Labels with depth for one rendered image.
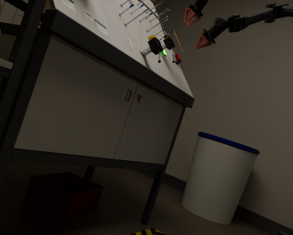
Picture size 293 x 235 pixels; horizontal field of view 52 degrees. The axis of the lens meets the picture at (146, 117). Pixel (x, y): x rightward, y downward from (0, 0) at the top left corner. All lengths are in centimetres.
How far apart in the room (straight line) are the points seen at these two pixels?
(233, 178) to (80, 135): 173
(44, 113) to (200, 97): 273
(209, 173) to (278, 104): 109
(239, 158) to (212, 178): 28
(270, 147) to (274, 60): 92
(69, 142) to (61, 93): 21
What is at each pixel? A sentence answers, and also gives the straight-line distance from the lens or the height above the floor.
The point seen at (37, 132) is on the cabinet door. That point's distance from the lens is 111.
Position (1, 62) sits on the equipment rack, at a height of 65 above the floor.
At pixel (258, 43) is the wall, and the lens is 360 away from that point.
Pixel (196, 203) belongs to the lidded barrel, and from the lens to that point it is 274.
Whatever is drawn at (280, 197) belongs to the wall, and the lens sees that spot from 318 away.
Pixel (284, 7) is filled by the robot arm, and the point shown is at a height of 153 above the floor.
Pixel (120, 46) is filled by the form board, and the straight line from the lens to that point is 129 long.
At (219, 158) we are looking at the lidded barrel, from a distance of 264.
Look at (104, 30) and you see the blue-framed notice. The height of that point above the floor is 91.
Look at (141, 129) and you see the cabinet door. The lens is 158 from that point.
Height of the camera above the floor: 62
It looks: 1 degrees up
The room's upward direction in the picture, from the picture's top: 18 degrees clockwise
